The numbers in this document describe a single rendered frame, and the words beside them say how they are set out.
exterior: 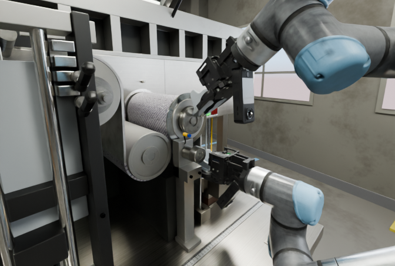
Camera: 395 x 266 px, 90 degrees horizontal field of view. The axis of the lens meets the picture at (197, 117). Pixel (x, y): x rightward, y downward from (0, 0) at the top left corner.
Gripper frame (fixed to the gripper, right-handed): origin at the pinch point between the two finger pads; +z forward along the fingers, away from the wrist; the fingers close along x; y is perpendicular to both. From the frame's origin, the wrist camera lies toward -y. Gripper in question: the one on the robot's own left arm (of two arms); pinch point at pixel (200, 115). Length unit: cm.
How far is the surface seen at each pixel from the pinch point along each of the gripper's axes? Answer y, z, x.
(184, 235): -25.5, 21.5, 6.0
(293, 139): -17, 103, -259
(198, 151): -8.7, 1.4, 5.1
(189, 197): -17.1, 14.1, 4.2
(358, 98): -12, 7, -247
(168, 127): 0.3, 4.6, 7.5
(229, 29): 52, 5, -60
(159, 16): 50, 6, -13
